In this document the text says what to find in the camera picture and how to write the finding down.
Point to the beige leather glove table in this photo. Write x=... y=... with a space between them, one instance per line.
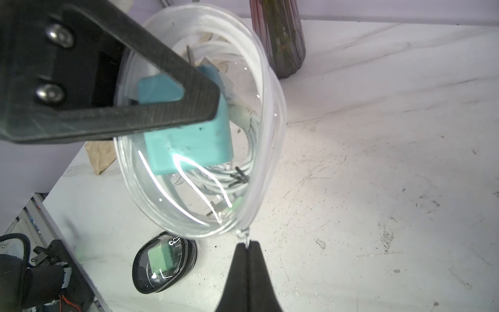
x=101 y=155

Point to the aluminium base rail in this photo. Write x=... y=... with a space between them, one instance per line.
x=48 y=250

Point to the dark ribbed vase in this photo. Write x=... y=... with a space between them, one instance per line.
x=278 y=25

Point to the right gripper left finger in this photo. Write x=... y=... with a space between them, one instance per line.
x=235 y=296

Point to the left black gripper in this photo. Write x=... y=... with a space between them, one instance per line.
x=61 y=69

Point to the clear round case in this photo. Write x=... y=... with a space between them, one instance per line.
x=206 y=178

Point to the teal charger plug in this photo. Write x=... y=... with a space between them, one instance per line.
x=207 y=143

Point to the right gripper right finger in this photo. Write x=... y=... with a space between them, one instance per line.
x=261 y=295

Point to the green charger plug front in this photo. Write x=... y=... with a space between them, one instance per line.
x=161 y=260

